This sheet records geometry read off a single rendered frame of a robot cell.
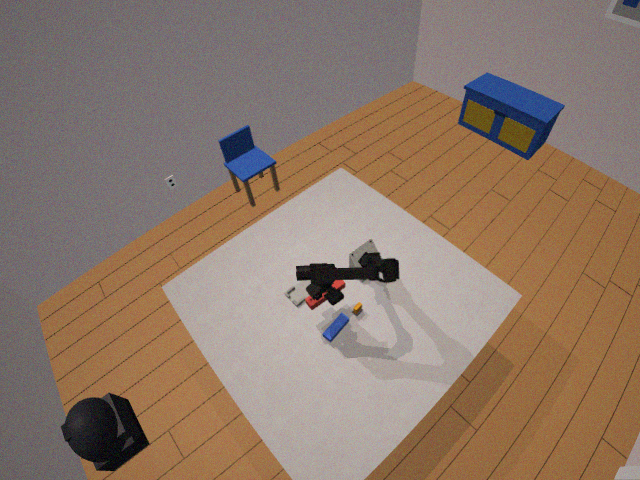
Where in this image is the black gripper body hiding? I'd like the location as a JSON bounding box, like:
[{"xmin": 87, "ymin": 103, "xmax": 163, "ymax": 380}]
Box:
[{"xmin": 324, "ymin": 283, "xmax": 344, "ymax": 305}]

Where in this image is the blue rectangular block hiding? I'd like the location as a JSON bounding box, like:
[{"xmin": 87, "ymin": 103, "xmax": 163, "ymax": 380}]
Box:
[{"xmin": 323, "ymin": 313, "xmax": 350, "ymax": 343}]

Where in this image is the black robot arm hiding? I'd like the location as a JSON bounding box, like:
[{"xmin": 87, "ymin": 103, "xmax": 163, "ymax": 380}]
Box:
[{"xmin": 296, "ymin": 252, "xmax": 400, "ymax": 300}]

